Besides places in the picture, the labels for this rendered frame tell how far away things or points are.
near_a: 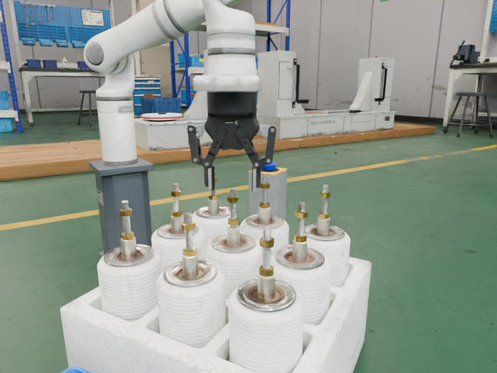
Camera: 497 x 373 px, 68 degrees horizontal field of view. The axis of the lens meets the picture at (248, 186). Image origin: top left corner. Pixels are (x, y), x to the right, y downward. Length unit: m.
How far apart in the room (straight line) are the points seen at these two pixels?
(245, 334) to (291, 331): 0.06
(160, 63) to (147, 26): 6.10
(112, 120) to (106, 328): 0.60
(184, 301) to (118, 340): 0.12
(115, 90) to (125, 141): 0.13
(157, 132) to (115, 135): 1.63
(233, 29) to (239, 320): 0.38
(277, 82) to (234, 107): 2.68
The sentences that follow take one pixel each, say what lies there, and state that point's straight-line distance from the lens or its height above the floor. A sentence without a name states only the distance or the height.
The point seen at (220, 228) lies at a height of 0.23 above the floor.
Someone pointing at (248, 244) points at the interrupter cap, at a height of 0.25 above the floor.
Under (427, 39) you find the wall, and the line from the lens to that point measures 6.22.
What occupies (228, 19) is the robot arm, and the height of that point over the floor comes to 0.59.
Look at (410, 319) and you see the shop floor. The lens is 0.96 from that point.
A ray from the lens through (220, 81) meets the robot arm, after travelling 0.50.
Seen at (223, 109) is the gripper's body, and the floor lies 0.47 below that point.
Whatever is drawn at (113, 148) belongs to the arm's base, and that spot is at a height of 0.35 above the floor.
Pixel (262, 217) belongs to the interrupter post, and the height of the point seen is 0.26.
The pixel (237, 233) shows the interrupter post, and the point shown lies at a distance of 0.61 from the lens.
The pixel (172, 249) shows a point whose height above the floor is 0.24.
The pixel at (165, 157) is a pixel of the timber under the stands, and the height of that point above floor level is 0.04.
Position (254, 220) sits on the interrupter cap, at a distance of 0.73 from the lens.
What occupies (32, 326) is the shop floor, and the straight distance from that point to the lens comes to 0.99.
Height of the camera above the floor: 0.50
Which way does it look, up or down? 15 degrees down
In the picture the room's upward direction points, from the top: straight up
